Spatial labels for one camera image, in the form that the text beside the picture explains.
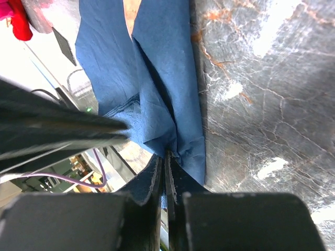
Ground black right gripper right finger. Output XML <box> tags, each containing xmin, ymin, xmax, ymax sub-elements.
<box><xmin>164</xmin><ymin>152</ymin><xmax>325</xmax><ymax>250</ymax></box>

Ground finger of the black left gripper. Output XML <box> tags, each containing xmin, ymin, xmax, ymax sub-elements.
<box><xmin>1</xmin><ymin>80</ymin><xmax>128</xmax><ymax>154</ymax></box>
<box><xmin>1</xmin><ymin>134</ymin><xmax>128</xmax><ymax>174</ymax></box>

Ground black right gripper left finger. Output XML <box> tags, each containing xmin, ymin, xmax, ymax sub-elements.
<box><xmin>1</xmin><ymin>156</ymin><xmax>162</xmax><ymax>250</ymax></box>

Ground blue paper napkin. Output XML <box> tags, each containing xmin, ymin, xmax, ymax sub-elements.
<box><xmin>75</xmin><ymin>1</ymin><xmax>205</xmax><ymax>184</ymax></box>

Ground red folded cloth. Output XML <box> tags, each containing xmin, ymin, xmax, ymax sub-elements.
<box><xmin>8</xmin><ymin>0</ymin><xmax>33</xmax><ymax>41</ymax></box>

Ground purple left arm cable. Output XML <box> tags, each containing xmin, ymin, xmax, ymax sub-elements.
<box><xmin>0</xmin><ymin>149</ymin><xmax>108</xmax><ymax>189</ymax></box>

